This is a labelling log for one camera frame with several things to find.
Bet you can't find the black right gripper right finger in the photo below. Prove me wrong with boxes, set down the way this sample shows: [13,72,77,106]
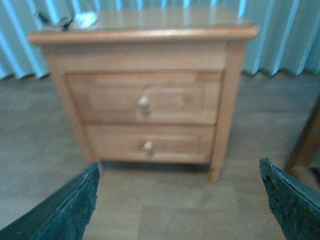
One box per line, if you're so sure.
[259,157,320,240]

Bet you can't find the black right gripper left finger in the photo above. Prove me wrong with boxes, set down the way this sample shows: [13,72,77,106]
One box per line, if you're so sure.
[0,162,100,240]

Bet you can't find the wooden drawer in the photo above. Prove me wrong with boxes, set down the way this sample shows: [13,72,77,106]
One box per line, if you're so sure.
[86,125,215,164]
[65,72,223,125]

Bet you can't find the white charger with black cable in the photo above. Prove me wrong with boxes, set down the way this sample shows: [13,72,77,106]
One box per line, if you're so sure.
[33,11,99,32]

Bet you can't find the dark wooden furniture leg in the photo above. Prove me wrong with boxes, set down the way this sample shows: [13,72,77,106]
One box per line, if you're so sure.
[285,96,320,173]

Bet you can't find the wooden nightstand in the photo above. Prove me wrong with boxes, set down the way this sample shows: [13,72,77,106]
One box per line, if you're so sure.
[28,6,259,182]

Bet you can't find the light green curtain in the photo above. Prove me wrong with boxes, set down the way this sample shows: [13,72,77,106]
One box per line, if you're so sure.
[0,0,320,79]

